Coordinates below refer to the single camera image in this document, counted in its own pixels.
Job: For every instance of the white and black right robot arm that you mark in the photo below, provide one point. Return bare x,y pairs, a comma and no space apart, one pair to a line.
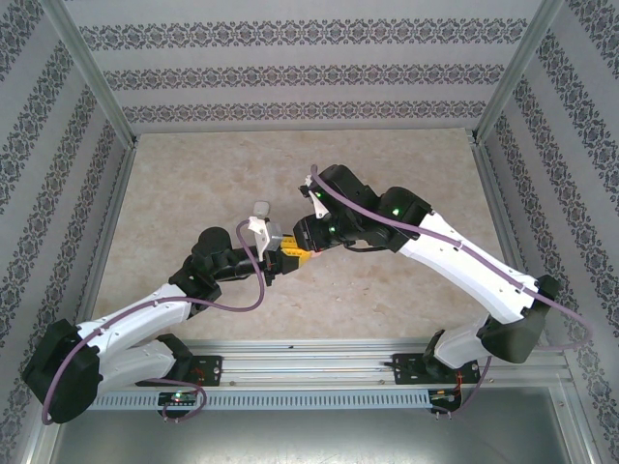
464,270

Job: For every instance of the circuit board with green light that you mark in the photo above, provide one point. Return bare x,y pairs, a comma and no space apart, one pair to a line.
179,398

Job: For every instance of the aluminium side rail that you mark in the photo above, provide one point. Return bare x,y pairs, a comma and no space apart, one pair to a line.
117,193
494,193

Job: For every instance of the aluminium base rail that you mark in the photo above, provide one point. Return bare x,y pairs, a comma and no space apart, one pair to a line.
309,362

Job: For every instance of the aluminium frame post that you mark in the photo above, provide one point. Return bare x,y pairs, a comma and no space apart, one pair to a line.
92,72
515,72

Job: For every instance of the grey metal panel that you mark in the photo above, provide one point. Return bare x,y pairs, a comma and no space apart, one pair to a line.
309,440

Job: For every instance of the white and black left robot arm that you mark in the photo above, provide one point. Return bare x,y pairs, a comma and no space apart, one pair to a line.
135,319

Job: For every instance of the small circuit board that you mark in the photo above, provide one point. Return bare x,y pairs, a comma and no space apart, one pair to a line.
445,396

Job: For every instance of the white earbud charging case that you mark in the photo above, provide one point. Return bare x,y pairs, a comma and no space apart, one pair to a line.
261,208

